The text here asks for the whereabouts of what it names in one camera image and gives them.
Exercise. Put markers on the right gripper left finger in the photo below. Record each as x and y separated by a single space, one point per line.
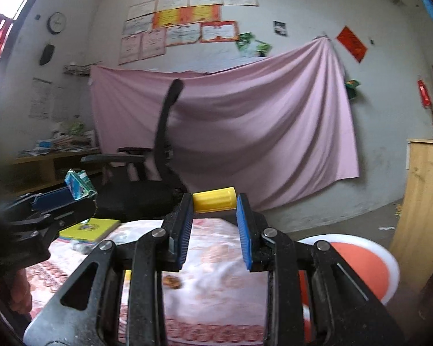
86 309

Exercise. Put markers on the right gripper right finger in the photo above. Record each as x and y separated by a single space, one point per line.
265 249

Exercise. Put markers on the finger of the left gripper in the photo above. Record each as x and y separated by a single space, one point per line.
52 199

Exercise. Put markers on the green white snack wrapper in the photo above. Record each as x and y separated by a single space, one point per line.
79 185

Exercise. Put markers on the yellow plastic cylinder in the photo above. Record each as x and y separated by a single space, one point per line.
219 200

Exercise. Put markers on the person left hand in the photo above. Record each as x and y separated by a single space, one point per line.
20 298

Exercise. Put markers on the yellow book stack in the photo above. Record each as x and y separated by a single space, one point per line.
91 230

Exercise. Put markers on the wooden shelf desk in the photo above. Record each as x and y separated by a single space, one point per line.
29 174

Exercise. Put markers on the red white plastic basin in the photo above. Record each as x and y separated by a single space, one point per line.
361 270

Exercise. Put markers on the clutter pile on shelf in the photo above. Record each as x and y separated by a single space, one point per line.
65 137

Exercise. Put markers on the brown round snack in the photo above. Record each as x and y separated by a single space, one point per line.
172 282

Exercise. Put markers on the black office chair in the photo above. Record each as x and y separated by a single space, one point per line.
139 182

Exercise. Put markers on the wooden cabinet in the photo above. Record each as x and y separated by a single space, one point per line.
412 243

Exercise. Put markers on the pink hanging cloth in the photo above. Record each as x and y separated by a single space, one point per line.
279 129

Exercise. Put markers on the red fire extinguisher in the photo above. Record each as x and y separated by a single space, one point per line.
424 94

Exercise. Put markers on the white wall notice paper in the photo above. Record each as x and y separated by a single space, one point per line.
40 99

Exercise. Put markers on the black wall object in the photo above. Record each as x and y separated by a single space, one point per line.
47 54

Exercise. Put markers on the round wall clock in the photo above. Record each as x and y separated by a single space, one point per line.
56 23

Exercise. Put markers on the wall certificates cluster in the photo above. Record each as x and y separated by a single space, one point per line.
153 26

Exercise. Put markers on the green wall packets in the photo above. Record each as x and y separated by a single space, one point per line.
249 46

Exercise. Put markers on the small black wall photo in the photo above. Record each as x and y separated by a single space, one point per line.
280 28

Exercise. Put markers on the red diamond wall paper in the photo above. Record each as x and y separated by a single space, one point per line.
352 44

